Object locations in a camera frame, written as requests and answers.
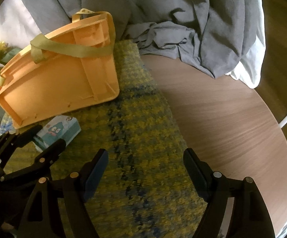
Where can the grey curtain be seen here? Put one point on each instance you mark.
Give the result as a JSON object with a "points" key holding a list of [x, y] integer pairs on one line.
{"points": [[146, 17]]}

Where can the yellow blue woven rug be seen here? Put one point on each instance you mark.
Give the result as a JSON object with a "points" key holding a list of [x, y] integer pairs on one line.
{"points": [[145, 190]]}

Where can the orange plastic storage crate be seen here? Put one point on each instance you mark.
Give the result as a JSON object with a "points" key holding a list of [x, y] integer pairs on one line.
{"points": [[69, 68]]}

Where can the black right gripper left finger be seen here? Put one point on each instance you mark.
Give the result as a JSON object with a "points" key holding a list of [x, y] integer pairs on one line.
{"points": [[42, 216]]}

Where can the teal cartoon tissue pack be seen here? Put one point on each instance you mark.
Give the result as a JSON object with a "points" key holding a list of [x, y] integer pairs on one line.
{"points": [[60, 127]]}

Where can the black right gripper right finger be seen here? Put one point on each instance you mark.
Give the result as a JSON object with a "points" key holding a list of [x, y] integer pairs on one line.
{"points": [[235, 208]]}

